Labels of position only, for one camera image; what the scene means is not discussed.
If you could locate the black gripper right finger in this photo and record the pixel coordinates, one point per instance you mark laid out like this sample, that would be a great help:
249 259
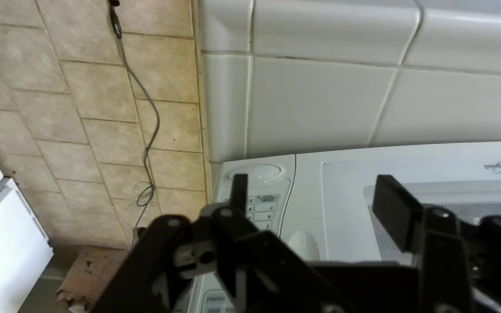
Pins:
444 262

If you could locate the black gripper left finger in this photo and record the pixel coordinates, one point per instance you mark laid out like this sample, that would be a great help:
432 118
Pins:
147 262

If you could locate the white tiled kitchen counter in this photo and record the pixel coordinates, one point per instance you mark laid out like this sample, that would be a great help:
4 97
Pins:
321 99

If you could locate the brown cardboard box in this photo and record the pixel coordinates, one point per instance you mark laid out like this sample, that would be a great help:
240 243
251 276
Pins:
94 272

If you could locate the white microwave oven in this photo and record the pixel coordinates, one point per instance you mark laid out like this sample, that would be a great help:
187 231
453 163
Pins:
343 203

